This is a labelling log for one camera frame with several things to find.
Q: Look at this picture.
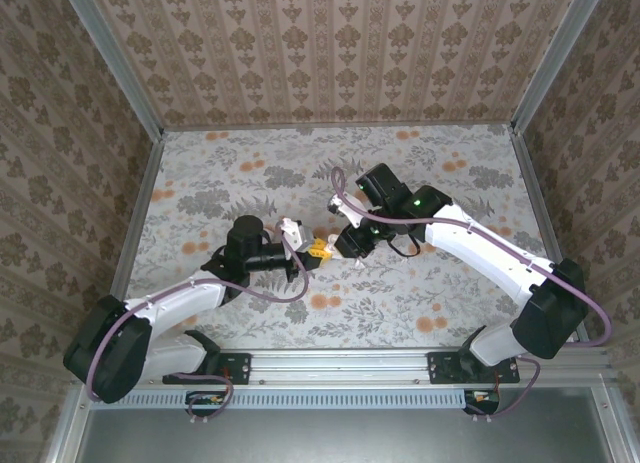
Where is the aluminium frame post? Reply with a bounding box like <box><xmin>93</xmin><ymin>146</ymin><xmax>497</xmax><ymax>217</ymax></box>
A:
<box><xmin>510</xmin><ymin>0</ymin><xmax>611</xmax><ymax>134</ymax></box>
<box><xmin>58</xmin><ymin>0</ymin><xmax>166</xmax><ymax>140</ymax></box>

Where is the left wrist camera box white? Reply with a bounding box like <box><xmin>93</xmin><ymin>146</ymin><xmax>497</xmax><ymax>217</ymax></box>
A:
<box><xmin>278</xmin><ymin>216</ymin><xmax>312</xmax><ymax>252</ymax></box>

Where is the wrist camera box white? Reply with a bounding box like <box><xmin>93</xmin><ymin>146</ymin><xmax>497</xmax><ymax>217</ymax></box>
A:
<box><xmin>278</xmin><ymin>216</ymin><xmax>312</xmax><ymax>252</ymax></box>
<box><xmin>327</xmin><ymin>192</ymin><xmax>374</xmax><ymax>229</ymax></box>

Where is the aluminium table edge rail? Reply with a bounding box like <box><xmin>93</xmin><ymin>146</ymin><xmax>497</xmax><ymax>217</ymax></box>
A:
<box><xmin>509</xmin><ymin>130</ymin><xmax>591</xmax><ymax>347</ymax></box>
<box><xmin>97</xmin><ymin>132</ymin><xmax>166</xmax><ymax>304</ymax></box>

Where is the floral patterned table cover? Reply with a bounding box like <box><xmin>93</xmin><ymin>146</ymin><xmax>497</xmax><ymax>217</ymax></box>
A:
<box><xmin>102</xmin><ymin>124</ymin><xmax>576</xmax><ymax>349</ymax></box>

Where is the grey metal sheet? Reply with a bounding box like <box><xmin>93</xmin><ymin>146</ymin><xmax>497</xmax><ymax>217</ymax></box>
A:
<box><xmin>74</xmin><ymin>407</ymin><xmax>616</xmax><ymax>463</ymax></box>

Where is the grey slotted cable duct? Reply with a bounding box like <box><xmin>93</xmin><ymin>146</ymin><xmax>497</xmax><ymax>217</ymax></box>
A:
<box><xmin>124</xmin><ymin>388</ymin><xmax>466</xmax><ymax>409</ymax></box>

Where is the black controller box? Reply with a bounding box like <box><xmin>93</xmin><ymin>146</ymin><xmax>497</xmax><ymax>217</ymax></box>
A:
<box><xmin>185</xmin><ymin>390</ymin><xmax>235</xmax><ymax>417</ymax></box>

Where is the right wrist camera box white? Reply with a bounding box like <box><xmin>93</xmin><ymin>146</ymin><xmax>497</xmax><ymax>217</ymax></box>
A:
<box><xmin>327</xmin><ymin>192</ymin><xmax>374</xmax><ymax>229</ymax></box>

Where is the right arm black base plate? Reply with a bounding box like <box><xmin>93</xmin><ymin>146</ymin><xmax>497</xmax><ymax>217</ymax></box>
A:
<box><xmin>427</xmin><ymin>351</ymin><xmax>521</xmax><ymax>385</ymax></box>

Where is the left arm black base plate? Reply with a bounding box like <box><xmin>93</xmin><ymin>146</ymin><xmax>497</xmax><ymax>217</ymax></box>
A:
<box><xmin>162</xmin><ymin>351</ymin><xmax>252</xmax><ymax>386</ymax></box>

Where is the long aluminium mounting rail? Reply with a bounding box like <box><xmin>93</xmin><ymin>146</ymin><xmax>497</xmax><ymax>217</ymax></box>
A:
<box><xmin>74</xmin><ymin>347</ymin><xmax>614</xmax><ymax>387</ymax></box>

